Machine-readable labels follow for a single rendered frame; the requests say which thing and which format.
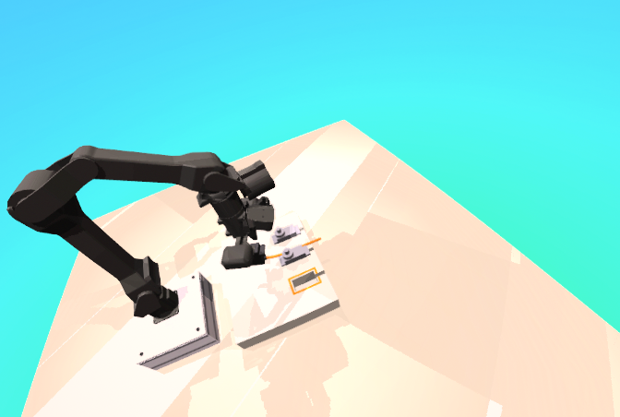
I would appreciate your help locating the grey micro servo with orange cable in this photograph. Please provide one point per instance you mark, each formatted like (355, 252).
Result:
(260, 256)

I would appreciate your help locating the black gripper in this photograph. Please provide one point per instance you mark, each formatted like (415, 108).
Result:
(240, 255)

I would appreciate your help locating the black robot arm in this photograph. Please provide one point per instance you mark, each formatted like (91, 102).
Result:
(46, 201)

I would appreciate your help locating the white flat rectangular deck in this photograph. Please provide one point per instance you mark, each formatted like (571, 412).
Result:
(288, 291)

